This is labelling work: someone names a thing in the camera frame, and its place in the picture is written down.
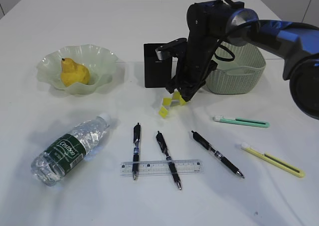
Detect clear plastic ruler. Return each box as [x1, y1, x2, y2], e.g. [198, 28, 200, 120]
[120, 159, 203, 177]

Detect black blue right robot arm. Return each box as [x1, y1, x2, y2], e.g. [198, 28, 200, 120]
[157, 0, 319, 118]

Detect black pen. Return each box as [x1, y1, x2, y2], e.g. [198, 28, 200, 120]
[132, 122, 141, 180]
[156, 131, 182, 190]
[191, 130, 245, 179]

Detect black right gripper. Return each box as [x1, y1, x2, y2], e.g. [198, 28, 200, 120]
[166, 57, 217, 102]

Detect green utility knife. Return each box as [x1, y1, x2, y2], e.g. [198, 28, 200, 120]
[212, 115, 270, 128]

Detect black pen left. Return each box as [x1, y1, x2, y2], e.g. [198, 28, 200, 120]
[132, 122, 141, 180]

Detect pale green woven basket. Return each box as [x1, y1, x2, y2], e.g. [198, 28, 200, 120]
[206, 42, 266, 95]

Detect yellow pear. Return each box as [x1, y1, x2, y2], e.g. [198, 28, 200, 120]
[60, 58, 91, 87]

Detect black pen right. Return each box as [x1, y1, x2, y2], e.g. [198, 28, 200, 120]
[191, 130, 245, 179]

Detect yellow utility knife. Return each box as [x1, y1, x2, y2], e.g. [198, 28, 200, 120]
[241, 142, 306, 178]

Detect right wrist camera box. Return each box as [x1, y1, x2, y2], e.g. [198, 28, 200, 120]
[155, 38, 187, 61]

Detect pale green wavy plate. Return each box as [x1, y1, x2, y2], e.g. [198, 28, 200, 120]
[37, 44, 118, 95]

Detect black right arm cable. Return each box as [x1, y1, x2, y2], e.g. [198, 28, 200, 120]
[205, 0, 236, 61]

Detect clear water bottle green label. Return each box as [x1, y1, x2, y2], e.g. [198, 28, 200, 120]
[31, 113, 111, 186]

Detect black pen middle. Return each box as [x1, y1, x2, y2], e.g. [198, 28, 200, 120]
[156, 131, 182, 190]

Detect black square pen holder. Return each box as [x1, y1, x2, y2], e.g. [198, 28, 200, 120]
[144, 43, 172, 88]

